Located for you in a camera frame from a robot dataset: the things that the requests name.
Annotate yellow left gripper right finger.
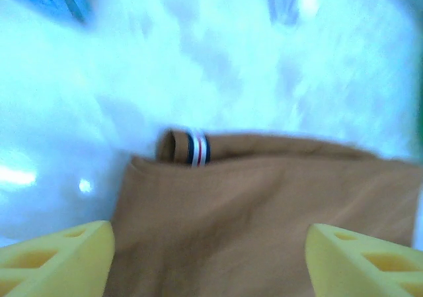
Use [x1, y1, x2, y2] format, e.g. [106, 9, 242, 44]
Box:
[304, 223, 423, 297]

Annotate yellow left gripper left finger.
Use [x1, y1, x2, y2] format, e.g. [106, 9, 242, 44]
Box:
[0, 220, 116, 297]

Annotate brown trousers with striped waistband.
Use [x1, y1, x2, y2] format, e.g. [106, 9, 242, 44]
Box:
[102, 128, 423, 297]

